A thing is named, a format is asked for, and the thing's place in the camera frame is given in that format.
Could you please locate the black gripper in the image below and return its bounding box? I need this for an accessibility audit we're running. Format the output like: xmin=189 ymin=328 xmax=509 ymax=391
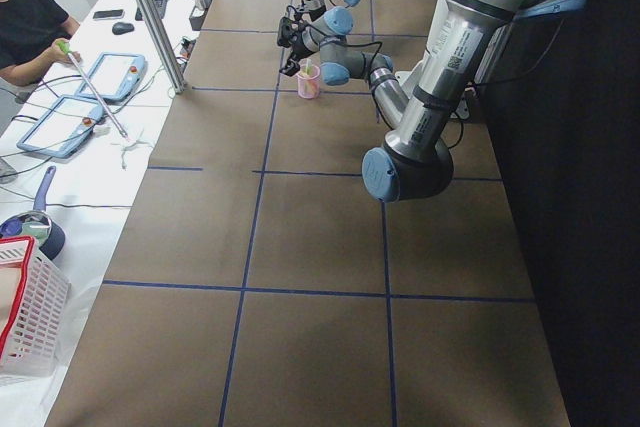
xmin=279 ymin=26 xmax=320 ymax=76

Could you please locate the pink mesh pen holder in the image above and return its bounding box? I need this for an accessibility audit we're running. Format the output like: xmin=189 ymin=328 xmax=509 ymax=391
xmin=296 ymin=68 xmax=320 ymax=100

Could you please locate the grey metal box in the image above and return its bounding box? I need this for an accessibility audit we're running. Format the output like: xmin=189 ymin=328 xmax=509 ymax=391
xmin=189 ymin=0 xmax=213 ymax=31

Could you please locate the far blue teach pendant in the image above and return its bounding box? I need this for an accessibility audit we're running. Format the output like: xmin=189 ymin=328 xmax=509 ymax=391
xmin=81 ymin=52 xmax=147 ymax=104

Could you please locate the blue teach pendant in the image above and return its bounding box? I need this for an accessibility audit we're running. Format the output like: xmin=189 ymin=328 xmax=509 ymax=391
xmin=16 ymin=95 xmax=103 ymax=159
xmin=81 ymin=52 xmax=147 ymax=104

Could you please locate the black computer mouse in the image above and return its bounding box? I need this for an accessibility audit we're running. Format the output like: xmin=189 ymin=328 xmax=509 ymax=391
xmin=111 ymin=22 xmax=135 ymax=36

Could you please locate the black smartphone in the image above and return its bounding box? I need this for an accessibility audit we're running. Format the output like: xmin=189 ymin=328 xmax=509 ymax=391
xmin=93 ymin=9 xmax=124 ymax=21

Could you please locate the long pink grabber stick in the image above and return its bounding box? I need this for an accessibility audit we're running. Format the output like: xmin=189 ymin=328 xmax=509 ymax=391
xmin=55 ymin=39 xmax=130 ymax=143

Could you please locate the near blue teach pendant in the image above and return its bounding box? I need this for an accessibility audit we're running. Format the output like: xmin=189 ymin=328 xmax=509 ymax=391
xmin=16 ymin=95 xmax=103 ymax=159

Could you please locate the seated person black shirt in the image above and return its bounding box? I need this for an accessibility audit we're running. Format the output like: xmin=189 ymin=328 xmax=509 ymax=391
xmin=1 ymin=0 xmax=80 ymax=87

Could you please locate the white red plastic basket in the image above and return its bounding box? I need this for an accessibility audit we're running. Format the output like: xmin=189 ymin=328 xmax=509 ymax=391
xmin=1 ymin=236 xmax=70 ymax=386

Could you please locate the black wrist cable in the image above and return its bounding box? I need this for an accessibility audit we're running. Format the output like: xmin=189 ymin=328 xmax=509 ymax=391
xmin=299 ymin=21 xmax=386 ymax=83

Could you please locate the aluminium frame post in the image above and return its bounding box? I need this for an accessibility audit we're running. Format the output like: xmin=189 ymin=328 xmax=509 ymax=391
xmin=136 ymin=0 xmax=186 ymax=94

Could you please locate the blue handled saucepan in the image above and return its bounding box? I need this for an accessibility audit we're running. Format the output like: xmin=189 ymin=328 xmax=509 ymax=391
xmin=1 ymin=166 xmax=66 ymax=260

